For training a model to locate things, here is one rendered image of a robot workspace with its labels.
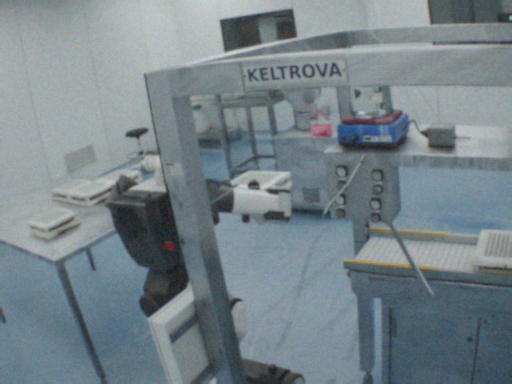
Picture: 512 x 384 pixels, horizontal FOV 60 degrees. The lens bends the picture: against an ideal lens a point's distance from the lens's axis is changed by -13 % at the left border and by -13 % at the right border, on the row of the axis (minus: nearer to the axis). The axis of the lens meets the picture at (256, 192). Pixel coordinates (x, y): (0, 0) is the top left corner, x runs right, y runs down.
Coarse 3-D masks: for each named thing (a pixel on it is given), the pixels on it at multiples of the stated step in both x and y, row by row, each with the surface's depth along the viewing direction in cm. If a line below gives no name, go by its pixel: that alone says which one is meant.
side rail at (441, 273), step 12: (348, 264) 174; (360, 264) 171; (372, 264) 168; (432, 276) 157; (444, 276) 155; (456, 276) 153; (468, 276) 150; (480, 276) 148; (492, 276) 145; (504, 276) 143
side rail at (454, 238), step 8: (376, 232) 194; (384, 232) 192; (400, 232) 188; (408, 232) 187; (432, 240) 182; (440, 240) 180; (448, 240) 178; (456, 240) 177; (464, 240) 175; (472, 240) 173
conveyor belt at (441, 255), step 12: (372, 240) 193; (384, 240) 191; (360, 252) 186; (372, 252) 184; (384, 252) 182; (396, 252) 180; (420, 252) 177; (432, 252) 175; (444, 252) 173; (456, 252) 171; (468, 252) 169; (420, 264) 168; (432, 264) 167; (444, 264) 165; (456, 264) 163; (468, 264) 161
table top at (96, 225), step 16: (64, 176) 396; (80, 176) 386; (32, 192) 365; (48, 192) 357; (0, 208) 338; (16, 208) 331; (32, 208) 324; (48, 208) 318; (64, 208) 312; (80, 208) 306; (96, 208) 301; (0, 224) 301; (16, 224) 296; (80, 224) 278; (96, 224) 274; (112, 224) 270; (0, 240) 275; (16, 240) 268; (32, 240) 264; (48, 240) 261; (64, 240) 257; (80, 240) 254; (96, 240) 254; (32, 256) 250; (48, 256) 239; (64, 256) 238
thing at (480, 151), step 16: (416, 128) 172; (464, 128) 164; (480, 128) 161; (496, 128) 158; (336, 144) 166; (400, 144) 155; (416, 144) 153; (464, 144) 146; (480, 144) 143; (496, 144) 141; (336, 160) 158; (352, 160) 155; (368, 160) 152; (384, 160) 149; (400, 160) 147; (416, 160) 144; (432, 160) 141; (448, 160) 138; (464, 160) 135; (480, 160) 133; (496, 160) 130
